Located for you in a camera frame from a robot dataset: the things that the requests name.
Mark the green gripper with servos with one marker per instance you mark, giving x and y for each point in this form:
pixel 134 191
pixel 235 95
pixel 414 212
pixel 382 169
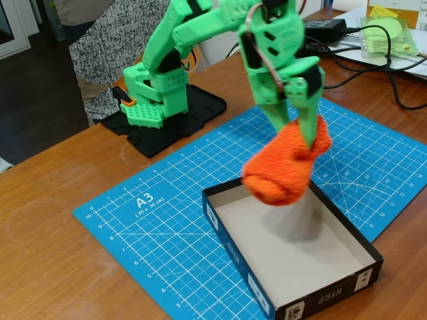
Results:
pixel 267 87

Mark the orange fuzzy sock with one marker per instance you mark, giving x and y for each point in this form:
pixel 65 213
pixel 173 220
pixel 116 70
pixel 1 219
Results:
pixel 283 166

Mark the green 3D-printed robot arm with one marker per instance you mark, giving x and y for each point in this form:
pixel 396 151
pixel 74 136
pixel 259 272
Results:
pixel 160 36

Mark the black cardboard box tray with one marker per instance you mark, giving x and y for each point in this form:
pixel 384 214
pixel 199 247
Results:
pixel 300 263

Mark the flat black power adapter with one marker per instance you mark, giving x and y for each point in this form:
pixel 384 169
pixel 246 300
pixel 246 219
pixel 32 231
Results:
pixel 325 28

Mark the white chair backrest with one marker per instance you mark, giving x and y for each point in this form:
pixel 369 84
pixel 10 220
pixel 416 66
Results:
pixel 217 50

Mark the plastic bag of green parts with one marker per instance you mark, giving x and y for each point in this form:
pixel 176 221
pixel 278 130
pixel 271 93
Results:
pixel 383 40

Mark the white paper sheets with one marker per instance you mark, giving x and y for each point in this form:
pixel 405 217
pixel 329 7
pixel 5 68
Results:
pixel 417 65

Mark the yellow sticky note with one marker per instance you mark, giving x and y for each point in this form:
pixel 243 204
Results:
pixel 383 11

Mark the brown cardboard package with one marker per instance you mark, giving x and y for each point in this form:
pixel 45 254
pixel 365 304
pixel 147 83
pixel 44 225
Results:
pixel 410 10

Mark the black and orange table clamp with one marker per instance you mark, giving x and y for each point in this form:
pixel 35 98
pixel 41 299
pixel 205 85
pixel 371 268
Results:
pixel 122 96

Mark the person in speckled garment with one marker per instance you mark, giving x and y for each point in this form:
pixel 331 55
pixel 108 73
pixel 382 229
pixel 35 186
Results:
pixel 96 50

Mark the blue A3 cutting mat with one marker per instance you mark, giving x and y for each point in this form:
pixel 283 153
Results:
pixel 133 250

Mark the white framed glass door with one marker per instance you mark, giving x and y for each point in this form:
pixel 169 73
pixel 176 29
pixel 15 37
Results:
pixel 20 33

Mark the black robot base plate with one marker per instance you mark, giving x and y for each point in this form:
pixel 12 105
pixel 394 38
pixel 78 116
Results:
pixel 200 110

